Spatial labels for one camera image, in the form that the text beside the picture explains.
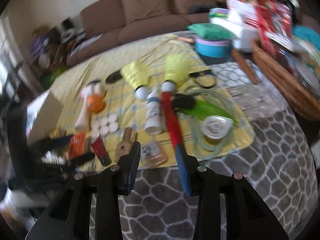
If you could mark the white foam block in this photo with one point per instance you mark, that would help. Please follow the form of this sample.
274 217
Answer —
243 34

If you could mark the yellow shuttlecock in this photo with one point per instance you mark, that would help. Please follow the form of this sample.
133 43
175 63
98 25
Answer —
177 68
136 74

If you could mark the clear perfume bottle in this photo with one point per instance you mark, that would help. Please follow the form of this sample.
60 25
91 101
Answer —
152 154

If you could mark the red cosmetic tube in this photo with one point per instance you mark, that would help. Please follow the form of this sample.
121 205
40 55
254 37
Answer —
100 151

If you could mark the yellow checkered tablecloth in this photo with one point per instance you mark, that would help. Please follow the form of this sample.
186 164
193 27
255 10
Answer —
120 97

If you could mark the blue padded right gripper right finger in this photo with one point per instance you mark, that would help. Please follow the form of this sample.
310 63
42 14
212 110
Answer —
187 168

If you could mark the wicker basket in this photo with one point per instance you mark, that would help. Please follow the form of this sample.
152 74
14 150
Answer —
298 97

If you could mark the white tealight candle pack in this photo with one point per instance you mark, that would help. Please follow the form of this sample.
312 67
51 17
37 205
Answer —
105 126

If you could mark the orange packet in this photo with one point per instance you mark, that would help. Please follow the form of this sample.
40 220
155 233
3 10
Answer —
77 145

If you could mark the blue round container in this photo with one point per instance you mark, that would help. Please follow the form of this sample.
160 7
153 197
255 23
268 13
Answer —
216 49

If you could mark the clear coiled tubing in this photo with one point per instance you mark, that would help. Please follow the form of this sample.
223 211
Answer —
205 148

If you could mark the green cloth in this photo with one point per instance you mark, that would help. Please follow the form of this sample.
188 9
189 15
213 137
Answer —
211 32

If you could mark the white cardboard box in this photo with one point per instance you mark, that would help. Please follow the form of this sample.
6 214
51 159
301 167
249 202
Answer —
42 117

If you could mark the brown sofa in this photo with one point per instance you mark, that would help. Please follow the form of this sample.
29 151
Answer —
111 23

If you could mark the white spray bottle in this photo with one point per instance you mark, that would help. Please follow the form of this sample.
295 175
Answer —
153 124

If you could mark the green leaf shaped item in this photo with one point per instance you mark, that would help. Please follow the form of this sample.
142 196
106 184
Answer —
204 109

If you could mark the black round lid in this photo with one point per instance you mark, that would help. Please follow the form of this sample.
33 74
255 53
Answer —
183 101

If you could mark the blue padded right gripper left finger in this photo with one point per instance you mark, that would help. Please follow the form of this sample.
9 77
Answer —
129 164

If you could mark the right yellow shuttlecock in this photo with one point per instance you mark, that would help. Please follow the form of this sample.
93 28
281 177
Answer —
177 68

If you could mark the wooden stick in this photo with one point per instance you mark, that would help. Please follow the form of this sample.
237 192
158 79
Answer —
239 59

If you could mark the red metallic wand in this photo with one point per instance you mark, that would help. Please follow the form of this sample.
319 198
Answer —
171 120

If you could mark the left yellow shuttlecock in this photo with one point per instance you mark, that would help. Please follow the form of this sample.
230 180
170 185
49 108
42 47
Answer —
136 74

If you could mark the orange ball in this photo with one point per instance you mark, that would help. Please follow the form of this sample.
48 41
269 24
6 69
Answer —
95 103

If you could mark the round silver tin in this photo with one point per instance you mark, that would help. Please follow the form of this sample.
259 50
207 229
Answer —
216 127

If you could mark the black round coaster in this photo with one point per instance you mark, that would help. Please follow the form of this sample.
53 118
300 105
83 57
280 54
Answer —
114 77

